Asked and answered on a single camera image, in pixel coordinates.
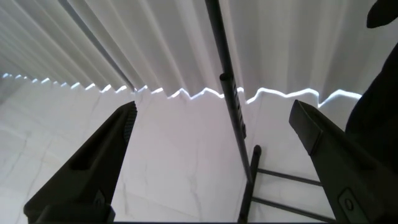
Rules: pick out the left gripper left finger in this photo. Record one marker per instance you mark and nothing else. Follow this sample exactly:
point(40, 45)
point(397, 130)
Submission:
point(90, 168)

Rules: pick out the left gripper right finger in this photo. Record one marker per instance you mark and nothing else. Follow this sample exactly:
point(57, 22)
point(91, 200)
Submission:
point(348, 174)

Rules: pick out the black T-shirt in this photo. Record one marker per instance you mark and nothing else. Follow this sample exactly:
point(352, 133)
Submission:
point(379, 109)

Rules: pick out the black clothes rack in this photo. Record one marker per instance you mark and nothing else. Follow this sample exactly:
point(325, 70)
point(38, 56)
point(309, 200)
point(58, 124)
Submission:
point(228, 77)

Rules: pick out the white curtain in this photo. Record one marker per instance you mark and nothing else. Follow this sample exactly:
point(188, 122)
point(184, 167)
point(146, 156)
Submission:
point(171, 40)

